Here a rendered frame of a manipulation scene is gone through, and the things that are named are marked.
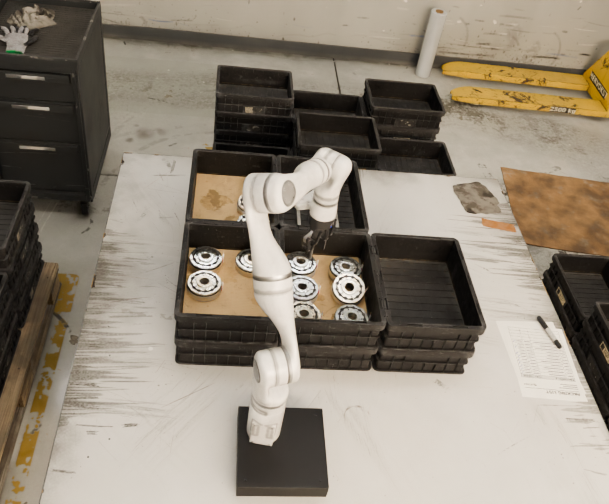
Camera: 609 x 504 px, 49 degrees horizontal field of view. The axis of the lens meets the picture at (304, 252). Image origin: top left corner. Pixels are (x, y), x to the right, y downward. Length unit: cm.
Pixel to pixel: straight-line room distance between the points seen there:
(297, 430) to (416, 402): 40
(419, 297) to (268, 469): 75
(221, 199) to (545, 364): 123
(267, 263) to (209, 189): 95
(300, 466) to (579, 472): 81
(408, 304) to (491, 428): 44
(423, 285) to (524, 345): 40
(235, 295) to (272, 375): 52
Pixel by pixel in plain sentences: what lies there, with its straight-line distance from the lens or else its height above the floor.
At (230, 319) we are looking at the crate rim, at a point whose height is 93.
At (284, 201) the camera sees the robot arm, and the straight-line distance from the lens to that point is 147.
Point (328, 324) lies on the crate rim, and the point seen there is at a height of 92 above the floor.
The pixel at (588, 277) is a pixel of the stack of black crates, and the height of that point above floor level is 27.
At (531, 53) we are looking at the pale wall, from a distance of 565.
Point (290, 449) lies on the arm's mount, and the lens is 184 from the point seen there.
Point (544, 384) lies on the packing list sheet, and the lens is 228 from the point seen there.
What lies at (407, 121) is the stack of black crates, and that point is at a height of 52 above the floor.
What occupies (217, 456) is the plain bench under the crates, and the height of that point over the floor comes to 70.
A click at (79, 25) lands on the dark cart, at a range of 343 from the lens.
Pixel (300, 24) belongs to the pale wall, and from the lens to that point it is 515.
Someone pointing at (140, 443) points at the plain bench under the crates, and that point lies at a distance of 190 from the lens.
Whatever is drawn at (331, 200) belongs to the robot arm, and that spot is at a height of 122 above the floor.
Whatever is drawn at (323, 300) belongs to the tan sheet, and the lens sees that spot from 207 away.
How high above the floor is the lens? 233
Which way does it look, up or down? 43 degrees down
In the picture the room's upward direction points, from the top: 10 degrees clockwise
